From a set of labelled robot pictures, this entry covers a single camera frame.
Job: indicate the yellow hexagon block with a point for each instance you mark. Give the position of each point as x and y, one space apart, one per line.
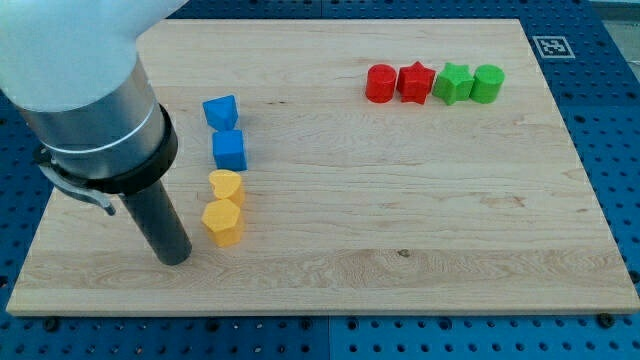
224 222

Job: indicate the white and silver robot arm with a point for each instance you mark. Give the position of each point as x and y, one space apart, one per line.
72 69

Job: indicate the yellow heart block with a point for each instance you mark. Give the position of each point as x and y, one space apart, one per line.
227 184

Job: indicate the wooden board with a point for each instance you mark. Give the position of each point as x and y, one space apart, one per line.
351 207

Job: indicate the blue cube block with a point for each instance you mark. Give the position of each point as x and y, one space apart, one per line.
228 150

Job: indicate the red cylinder block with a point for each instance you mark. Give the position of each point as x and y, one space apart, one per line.
380 83

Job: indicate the blue pentagon block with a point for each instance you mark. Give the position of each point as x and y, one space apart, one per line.
221 113

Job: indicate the red star block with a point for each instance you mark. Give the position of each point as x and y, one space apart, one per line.
415 83

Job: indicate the green star block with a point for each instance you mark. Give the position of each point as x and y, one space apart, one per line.
453 83

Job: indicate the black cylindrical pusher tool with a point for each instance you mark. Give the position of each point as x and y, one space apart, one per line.
154 214

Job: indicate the green cylinder block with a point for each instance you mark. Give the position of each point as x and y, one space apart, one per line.
488 80

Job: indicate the white fiducial marker tag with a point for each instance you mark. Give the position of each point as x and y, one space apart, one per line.
553 47

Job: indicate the grey cable clip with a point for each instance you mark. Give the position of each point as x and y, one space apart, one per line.
72 188

